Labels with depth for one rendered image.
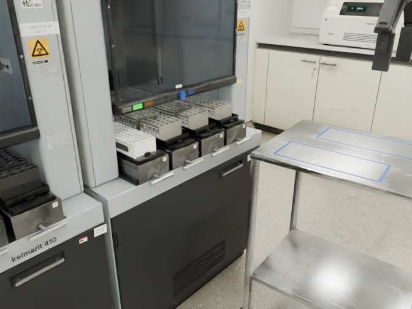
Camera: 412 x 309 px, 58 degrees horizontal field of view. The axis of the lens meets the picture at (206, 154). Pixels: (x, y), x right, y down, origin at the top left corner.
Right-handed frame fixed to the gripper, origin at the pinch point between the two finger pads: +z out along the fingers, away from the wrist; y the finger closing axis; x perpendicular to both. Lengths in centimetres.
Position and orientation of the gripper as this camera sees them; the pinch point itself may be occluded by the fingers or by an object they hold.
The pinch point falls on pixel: (392, 59)
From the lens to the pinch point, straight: 87.1
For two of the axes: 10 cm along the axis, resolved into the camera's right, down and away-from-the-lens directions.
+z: 0.0, 9.1, 4.1
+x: -7.4, -2.8, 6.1
